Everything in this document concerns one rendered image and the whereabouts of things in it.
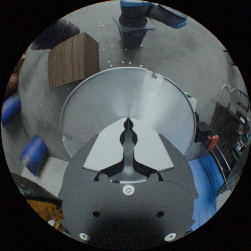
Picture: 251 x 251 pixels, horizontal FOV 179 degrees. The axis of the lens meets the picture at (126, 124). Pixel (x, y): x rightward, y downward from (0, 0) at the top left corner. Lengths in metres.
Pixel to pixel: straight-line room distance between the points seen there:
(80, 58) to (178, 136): 0.64
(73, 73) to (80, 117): 0.53
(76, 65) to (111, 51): 0.43
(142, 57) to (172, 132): 0.84
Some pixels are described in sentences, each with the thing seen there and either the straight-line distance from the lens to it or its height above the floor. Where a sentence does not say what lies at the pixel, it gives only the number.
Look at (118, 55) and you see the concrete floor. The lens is 0.93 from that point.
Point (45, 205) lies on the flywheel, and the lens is 0.47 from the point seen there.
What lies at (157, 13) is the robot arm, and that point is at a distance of 0.41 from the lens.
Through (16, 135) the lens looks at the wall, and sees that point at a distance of 3.39.
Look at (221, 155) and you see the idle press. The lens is 1.72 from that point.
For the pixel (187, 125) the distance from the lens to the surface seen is 0.18.
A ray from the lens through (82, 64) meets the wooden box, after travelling 0.63.
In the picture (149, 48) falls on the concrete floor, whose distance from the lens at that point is 0.98.
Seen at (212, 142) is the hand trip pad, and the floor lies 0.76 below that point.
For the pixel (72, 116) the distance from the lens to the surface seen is 0.16.
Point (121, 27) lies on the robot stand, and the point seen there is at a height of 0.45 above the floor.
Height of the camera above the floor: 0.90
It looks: 58 degrees down
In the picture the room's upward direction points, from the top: 178 degrees counter-clockwise
